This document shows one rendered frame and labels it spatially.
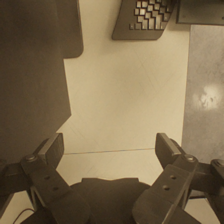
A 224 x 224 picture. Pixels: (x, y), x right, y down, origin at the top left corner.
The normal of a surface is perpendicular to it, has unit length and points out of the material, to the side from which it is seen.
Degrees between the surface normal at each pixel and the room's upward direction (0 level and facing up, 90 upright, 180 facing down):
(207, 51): 0
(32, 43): 86
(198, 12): 0
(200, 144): 0
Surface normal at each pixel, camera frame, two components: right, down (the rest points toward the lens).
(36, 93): 1.00, -0.04
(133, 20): 0.11, 0.31
